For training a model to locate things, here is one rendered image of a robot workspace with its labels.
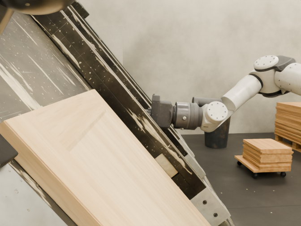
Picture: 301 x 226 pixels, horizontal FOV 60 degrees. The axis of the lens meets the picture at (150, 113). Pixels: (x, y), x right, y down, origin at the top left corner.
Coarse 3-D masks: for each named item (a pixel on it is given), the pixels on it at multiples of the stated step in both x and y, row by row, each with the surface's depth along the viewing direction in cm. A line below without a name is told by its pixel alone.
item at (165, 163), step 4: (156, 156) 78; (160, 156) 78; (164, 156) 78; (156, 160) 78; (160, 160) 78; (164, 160) 78; (160, 164) 78; (164, 164) 78; (168, 164) 78; (164, 168) 79; (168, 168) 79; (172, 168) 79; (168, 172) 79; (172, 172) 79; (176, 172) 79; (172, 176) 79
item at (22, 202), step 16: (0, 176) 15; (16, 176) 16; (0, 192) 14; (16, 192) 15; (32, 192) 17; (0, 208) 14; (16, 208) 15; (32, 208) 16; (48, 208) 17; (0, 224) 13; (16, 224) 14; (32, 224) 15; (48, 224) 16; (64, 224) 17
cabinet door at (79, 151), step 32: (96, 96) 62; (0, 128) 24; (32, 128) 27; (64, 128) 34; (96, 128) 46; (32, 160) 24; (64, 160) 28; (96, 160) 36; (128, 160) 49; (64, 192) 25; (96, 192) 29; (128, 192) 38; (160, 192) 53; (96, 224) 25; (128, 224) 30; (160, 224) 40; (192, 224) 57
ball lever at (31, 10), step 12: (0, 0) 7; (12, 0) 7; (24, 0) 7; (36, 0) 7; (48, 0) 8; (60, 0) 8; (72, 0) 8; (0, 12) 9; (12, 12) 9; (24, 12) 8; (36, 12) 8; (48, 12) 8; (0, 24) 9
